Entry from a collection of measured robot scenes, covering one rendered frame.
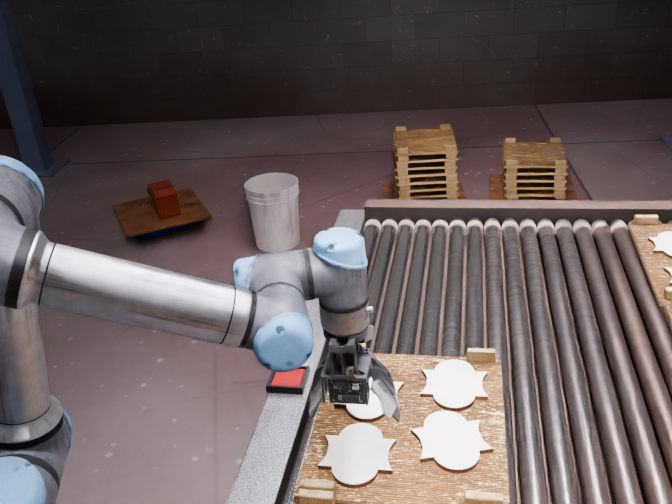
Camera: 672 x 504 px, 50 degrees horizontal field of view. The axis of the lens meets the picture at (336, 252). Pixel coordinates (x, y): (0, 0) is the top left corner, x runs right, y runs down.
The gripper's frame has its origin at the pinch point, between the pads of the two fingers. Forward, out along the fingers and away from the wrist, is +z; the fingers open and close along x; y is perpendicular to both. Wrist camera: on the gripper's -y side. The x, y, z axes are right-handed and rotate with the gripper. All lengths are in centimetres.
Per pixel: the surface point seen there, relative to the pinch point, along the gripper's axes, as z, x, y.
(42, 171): 100, -298, -370
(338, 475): 8.0, -2.5, 5.7
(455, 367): 8.0, 16.3, -25.5
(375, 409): 8.0, 1.7, -11.5
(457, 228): 11, 16, -94
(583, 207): 8, 51, -103
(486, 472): 9.1, 22.0, 1.6
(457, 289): 11, 16, -61
